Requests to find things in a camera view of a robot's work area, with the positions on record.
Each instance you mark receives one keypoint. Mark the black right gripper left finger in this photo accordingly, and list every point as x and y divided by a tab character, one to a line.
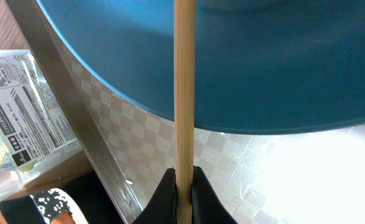
162	206

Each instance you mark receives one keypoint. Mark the brown serving tray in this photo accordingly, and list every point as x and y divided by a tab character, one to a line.
293	178

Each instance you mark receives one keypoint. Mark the dark blue plate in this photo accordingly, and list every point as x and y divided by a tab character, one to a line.
261	67

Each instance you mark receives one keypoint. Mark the wooden chopstick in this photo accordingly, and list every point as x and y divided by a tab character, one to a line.
184	102

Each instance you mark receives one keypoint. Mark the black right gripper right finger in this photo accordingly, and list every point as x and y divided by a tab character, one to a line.
207	208

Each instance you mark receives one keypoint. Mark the black food waste tray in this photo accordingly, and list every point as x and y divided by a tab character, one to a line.
85	198

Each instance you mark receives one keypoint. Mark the orange sausage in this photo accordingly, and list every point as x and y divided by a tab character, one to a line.
63	218

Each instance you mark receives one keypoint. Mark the clear plastic bin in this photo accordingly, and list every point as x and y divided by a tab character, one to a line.
33	127

